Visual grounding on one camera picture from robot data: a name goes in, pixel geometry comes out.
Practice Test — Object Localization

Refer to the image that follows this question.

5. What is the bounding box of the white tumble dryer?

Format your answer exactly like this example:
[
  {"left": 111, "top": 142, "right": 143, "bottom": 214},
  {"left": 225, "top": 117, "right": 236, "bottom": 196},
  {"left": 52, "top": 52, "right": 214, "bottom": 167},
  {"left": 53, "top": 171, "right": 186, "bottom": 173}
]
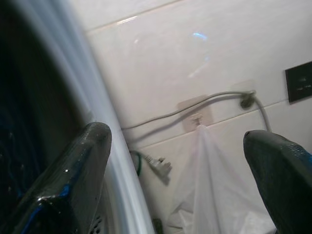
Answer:
[{"left": 0, "top": 0, "right": 157, "bottom": 234}]

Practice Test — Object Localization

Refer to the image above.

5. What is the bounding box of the clear adhesive wall hook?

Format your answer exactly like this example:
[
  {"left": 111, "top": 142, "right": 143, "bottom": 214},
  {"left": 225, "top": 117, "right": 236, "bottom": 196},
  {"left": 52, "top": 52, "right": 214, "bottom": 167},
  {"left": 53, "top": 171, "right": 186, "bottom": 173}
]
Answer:
[{"left": 176, "top": 96, "right": 213, "bottom": 133}]

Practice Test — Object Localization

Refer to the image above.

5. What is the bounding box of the dark wall plate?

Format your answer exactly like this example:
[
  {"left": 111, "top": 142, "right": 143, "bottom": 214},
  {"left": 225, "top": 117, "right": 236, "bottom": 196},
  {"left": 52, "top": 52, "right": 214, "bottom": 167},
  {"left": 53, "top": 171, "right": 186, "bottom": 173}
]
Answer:
[{"left": 284, "top": 60, "right": 312, "bottom": 104}]

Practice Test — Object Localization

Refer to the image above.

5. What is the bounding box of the white translucent plastic bag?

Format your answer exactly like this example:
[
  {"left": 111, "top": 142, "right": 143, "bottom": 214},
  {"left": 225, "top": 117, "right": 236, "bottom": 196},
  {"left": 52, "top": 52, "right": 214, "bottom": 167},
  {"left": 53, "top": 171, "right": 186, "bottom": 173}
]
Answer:
[{"left": 167, "top": 123, "right": 277, "bottom": 234}]

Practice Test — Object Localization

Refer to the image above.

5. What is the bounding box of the power plug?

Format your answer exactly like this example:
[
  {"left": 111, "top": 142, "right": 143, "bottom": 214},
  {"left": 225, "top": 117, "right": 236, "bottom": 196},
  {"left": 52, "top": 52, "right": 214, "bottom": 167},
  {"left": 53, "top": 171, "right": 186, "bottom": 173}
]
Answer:
[{"left": 145, "top": 156, "right": 173, "bottom": 187}]

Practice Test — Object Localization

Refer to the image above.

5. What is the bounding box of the green cable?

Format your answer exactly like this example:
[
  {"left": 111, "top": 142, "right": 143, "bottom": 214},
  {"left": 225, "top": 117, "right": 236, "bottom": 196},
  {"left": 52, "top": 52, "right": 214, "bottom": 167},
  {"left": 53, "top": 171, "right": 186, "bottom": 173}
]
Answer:
[{"left": 130, "top": 150, "right": 145, "bottom": 176}]

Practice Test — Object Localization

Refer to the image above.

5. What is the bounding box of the clear adhesive cable clip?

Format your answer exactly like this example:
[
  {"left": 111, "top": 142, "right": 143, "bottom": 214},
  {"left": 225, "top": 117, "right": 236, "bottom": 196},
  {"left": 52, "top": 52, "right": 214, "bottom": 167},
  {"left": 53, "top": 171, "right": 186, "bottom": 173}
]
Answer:
[{"left": 231, "top": 78, "right": 257, "bottom": 110}]

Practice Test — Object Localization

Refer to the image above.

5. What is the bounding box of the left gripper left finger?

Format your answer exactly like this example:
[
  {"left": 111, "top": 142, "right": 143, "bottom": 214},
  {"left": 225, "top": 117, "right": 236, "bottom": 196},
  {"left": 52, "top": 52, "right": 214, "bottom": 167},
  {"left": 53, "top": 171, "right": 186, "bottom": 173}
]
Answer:
[{"left": 8, "top": 121, "right": 113, "bottom": 234}]

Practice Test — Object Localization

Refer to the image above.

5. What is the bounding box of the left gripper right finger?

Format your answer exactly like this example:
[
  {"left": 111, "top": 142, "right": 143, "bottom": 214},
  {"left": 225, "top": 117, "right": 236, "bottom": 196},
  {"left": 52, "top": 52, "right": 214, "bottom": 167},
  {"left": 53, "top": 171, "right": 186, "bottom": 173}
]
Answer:
[{"left": 242, "top": 130, "right": 312, "bottom": 234}]

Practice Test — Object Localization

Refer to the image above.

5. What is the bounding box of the grey wall cable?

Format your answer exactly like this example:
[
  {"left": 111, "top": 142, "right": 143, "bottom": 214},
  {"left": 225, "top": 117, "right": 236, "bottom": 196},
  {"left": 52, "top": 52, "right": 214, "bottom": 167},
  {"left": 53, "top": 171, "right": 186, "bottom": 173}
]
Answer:
[{"left": 121, "top": 90, "right": 274, "bottom": 134}]

